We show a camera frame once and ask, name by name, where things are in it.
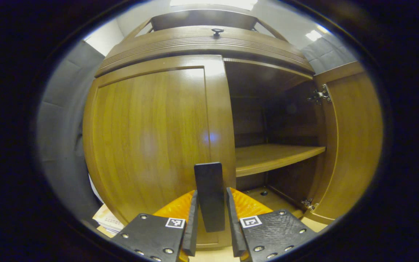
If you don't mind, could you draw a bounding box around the white paperback book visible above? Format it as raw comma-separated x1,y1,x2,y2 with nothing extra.
95,220,123,233

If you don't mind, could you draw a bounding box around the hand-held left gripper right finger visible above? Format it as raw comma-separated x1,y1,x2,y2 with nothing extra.
226,187,318,262

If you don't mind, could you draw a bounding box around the large ceiling light panel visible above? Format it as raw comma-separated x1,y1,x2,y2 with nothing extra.
169,0,259,11

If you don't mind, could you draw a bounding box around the wooden drawer with black knob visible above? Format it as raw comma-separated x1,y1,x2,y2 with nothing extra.
95,25,314,79

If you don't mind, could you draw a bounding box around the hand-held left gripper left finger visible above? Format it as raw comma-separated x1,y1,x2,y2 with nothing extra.
112,189,199,262

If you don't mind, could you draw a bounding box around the wooden shoe cabinet door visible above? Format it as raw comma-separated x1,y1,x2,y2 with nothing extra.
82,55,237,251
302,61,384,225

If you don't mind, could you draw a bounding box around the wooden double-door shoe cabinet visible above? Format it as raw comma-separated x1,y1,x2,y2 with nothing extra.
120,8,328,251

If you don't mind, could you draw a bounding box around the beige cover book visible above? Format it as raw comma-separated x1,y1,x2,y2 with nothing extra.
92,204,123,225

